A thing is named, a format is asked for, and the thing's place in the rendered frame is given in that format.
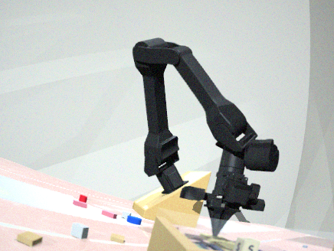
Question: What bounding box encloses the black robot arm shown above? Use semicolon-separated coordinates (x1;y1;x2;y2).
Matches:
133;37;280;206

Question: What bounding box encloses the pink flat bar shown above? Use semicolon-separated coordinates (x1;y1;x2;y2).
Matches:
101;210;117;219
73;200;87;208

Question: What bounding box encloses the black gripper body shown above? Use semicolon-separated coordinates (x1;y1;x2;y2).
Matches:
179;166;265;211

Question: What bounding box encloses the blue flat block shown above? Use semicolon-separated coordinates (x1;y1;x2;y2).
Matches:
127;216;142;225

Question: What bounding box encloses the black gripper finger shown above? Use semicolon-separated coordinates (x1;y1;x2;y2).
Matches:
204;204;223;220
220;207;240;220

